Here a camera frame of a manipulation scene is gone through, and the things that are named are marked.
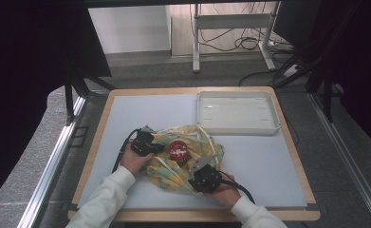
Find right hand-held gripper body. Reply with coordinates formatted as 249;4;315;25
187;155;224;194

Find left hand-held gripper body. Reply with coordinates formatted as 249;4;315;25
130;125;158;157

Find red round can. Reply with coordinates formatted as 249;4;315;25
167;140;190;167

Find lemon print cloth bag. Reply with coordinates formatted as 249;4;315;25
144;123;226;195

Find person's left hand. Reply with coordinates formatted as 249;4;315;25
120;141;155;176

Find person's right hand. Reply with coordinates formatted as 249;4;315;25
205;175;243;209

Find white plastic tray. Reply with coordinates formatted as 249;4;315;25
195;90;282;137

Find black metal stand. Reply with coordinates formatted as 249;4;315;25
63;74;117;125
276;56;343;124

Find black curtain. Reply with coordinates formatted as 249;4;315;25
0;0;112;203
272;0;371;156

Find white power strip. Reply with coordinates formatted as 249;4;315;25
282;64;302;79

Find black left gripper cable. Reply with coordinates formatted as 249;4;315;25
111;127;141;174

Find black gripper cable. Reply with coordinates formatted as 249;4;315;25
111;127;141;174
219;170;256;204

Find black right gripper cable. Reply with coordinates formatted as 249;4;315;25
219;170;256;204

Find aluminium frame rail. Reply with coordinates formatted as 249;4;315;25
17;94;86;228
308;92;371;220

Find black floor cables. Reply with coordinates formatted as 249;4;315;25
198;3;296;87

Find white metal desk frame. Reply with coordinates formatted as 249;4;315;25
192;2;278;74

